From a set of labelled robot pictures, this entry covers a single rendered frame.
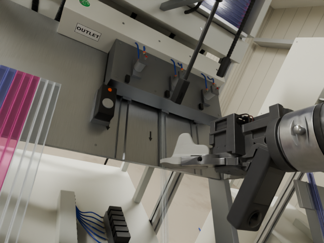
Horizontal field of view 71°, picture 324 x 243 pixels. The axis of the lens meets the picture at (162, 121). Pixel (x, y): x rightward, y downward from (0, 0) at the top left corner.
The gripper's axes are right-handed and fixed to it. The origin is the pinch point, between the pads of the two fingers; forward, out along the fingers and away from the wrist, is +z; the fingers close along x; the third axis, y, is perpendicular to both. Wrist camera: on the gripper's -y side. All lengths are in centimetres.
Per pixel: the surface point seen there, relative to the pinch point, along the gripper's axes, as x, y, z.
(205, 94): -10.0, 24.0, 8.4
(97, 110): 18.3, 10.7, 9.3
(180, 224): -107, -18, 151
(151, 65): 6.7, 27.6, 10.7
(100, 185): -3, 0, 70
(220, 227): -19.0, -10.0, 11.8
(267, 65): -269, 233, 157
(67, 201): 13, -8, 51
